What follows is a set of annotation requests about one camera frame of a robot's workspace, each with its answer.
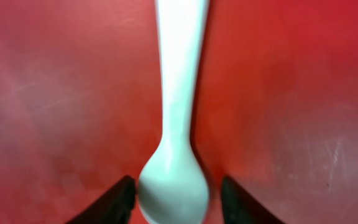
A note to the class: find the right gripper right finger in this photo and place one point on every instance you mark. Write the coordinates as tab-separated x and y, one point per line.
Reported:
239	206

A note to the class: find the red serving tray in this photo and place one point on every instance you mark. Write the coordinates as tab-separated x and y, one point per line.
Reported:
276	104

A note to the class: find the white plastic spoon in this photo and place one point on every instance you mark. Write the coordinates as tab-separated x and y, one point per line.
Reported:
172	186

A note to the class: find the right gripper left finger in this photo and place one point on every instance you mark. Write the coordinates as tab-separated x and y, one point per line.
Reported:
113	207

